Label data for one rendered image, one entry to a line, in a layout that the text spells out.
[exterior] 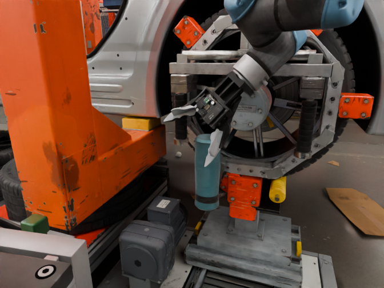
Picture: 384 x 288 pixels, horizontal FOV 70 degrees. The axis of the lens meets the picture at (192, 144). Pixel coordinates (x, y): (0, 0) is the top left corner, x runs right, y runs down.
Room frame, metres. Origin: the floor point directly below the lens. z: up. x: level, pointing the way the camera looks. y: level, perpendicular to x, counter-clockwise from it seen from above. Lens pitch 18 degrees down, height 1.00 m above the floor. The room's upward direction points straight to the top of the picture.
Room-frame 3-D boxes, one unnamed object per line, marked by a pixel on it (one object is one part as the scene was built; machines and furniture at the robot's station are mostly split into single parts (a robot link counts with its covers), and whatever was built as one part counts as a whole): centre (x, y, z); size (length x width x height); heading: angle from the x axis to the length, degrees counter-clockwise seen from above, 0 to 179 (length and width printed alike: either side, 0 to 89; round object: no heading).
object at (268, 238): (1.11, -0.26, 0.32); 0.40 x 0.30 x 0.28; 71
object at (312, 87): (0.70, -0.30, 0.93); 0.09 x 0.05 x 0.05; 161
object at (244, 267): (1.11, -0.26, 0.13); 0.50 x 0.36 x 0.10; 71
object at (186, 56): (0.86, -0.07, 1.03); 0.19 x 0.18 x 0.11; 161
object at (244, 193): (0.98, -0.22, 0.48); 0.16 x 0.12 x 0.17; 161
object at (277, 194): (1.00, -0.35, 0.51); 0.29 x 0.06 x 0.06; 161
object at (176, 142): (0.78, 0.03, 0.83); 0.04 x 0.04 x 0.16
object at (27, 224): (0.52, 0.35, 0.64); 0.04 x 0.04 x 0.04; 71
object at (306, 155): (0.67, -0.29, 0.83); 0.04 x 0.04 x 0.16
